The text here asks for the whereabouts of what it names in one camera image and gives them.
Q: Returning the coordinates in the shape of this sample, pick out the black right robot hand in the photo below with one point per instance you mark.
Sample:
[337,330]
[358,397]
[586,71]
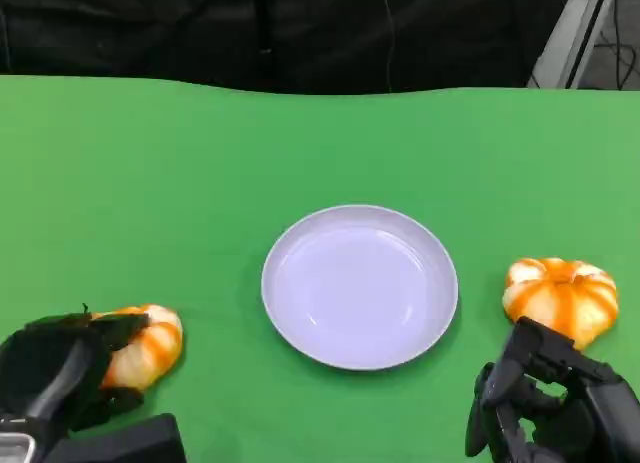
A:
[595,413]

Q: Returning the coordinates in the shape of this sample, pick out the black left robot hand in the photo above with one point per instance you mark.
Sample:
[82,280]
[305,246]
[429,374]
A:
[55,373]

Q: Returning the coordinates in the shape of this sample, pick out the orange and white bread roll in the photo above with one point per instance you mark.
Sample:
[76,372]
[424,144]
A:
[560,298]
[150,348]

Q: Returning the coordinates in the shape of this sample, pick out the green table cloth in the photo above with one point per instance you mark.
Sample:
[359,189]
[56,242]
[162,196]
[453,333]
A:
[200,183]

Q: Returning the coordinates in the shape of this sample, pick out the lilac plate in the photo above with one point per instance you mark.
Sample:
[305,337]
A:
[360,288]

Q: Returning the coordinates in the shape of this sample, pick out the black fabric backdrop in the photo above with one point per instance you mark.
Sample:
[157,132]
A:
[200,28]

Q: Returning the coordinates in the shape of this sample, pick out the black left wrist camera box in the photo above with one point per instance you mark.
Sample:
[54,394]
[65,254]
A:
[125,443]

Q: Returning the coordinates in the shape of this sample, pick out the white aluminium frame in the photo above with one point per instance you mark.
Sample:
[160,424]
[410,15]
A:
[575,38]

